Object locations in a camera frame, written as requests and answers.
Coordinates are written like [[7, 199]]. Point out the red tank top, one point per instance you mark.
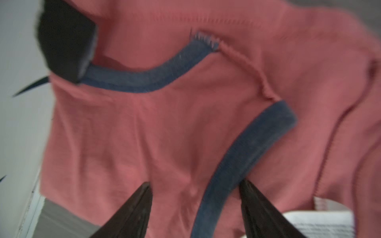
[[195, 96]]

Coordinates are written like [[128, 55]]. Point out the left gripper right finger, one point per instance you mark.
[[261, 218]]

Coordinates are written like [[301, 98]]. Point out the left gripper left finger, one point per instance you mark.
[[131, 220]]

